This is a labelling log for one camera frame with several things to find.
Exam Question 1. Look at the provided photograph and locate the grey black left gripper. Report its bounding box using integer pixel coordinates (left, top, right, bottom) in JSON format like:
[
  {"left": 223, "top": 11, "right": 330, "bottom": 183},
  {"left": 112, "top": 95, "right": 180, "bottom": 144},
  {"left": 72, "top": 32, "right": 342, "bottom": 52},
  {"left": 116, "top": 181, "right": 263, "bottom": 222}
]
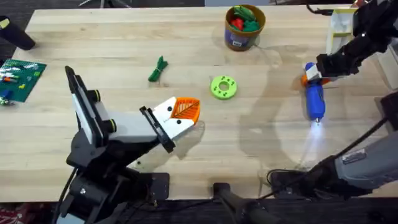
[{"left": 93, "top": 96, "right": 201, "bottom": 154}]

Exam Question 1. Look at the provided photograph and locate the green disc with holes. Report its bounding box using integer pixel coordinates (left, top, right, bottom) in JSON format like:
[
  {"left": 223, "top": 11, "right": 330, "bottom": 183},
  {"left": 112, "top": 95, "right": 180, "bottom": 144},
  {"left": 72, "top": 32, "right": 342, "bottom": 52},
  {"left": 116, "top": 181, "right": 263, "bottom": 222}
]
[{"left": 210, "top": 75, "right": 238, "bottom": 101}]

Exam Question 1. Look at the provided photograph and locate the blue electric screwdriver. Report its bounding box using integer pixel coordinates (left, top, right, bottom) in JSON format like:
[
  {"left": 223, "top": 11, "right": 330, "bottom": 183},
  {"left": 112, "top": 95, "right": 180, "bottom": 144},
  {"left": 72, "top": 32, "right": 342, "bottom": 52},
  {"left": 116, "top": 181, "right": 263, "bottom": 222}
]
[{"left": 303, "top": 62, "right": 326, "bottom": 126}]

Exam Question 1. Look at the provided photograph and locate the black cylinder with yellow label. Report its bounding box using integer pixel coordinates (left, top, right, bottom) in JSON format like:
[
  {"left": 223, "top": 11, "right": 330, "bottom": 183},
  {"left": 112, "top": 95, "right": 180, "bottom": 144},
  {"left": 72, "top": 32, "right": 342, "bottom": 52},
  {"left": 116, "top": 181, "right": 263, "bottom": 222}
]
[{"left": 0, "top": 15, "right": 37, "bottom": 52}]

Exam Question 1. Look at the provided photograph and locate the brown tub with toys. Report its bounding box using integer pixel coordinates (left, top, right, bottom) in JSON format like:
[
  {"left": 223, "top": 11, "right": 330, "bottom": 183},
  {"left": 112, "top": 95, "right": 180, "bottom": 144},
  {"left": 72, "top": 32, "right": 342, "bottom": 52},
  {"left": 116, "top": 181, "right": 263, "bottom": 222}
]
[{"left": 224, "top": 4, "right": 267, "bottom": 52}]

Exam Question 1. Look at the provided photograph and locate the white box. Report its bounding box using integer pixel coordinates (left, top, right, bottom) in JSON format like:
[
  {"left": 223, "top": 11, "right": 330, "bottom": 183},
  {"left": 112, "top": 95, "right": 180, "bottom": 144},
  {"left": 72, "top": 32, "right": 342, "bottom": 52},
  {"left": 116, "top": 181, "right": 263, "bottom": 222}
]
[{"left": 372, "top": 39, "right": 398, "bottom": 91}]

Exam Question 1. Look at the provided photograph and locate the black rail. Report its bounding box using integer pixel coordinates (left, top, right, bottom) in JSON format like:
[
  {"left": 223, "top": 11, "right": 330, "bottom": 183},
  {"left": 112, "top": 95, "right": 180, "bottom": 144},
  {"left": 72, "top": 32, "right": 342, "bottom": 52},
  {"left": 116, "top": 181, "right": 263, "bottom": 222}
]
[{"left": 0, "top": 182, "right": 398, "bottom": 224}]

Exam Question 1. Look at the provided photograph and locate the green board with blocks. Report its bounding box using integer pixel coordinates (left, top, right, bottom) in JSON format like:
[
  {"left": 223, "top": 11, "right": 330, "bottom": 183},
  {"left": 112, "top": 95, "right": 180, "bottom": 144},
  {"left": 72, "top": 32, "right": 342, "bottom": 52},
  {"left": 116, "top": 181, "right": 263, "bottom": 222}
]
[{"left": 0, "top": 58, "right": 48, "bottom": 106}]

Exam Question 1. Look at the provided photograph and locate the green toy vegetable bundle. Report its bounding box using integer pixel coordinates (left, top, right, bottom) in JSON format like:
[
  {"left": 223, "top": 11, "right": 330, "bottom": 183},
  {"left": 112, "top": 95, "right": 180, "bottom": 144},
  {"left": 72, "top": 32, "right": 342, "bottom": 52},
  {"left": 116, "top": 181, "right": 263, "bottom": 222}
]
[{"left": 147, "top": 55, "right": 169, "bottom": 83}]

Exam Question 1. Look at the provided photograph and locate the black cable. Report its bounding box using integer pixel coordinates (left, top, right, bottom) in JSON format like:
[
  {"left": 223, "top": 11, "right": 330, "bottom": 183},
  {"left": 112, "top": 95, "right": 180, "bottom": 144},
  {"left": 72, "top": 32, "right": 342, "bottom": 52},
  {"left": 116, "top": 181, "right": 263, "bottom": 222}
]
[
  {"left": 52, "top": 167, "right": 78, "bottom": 224},
  {"left": 257, "top": 117, "right": 389, "bottom": 200}
]

